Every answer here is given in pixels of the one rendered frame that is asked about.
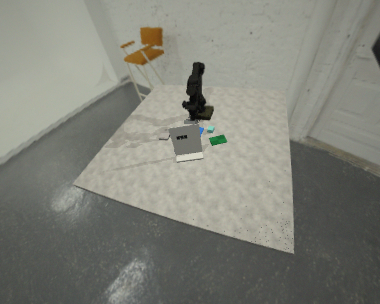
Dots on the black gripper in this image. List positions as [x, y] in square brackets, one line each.
[193, 107]

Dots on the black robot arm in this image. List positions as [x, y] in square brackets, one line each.
[194, 85]

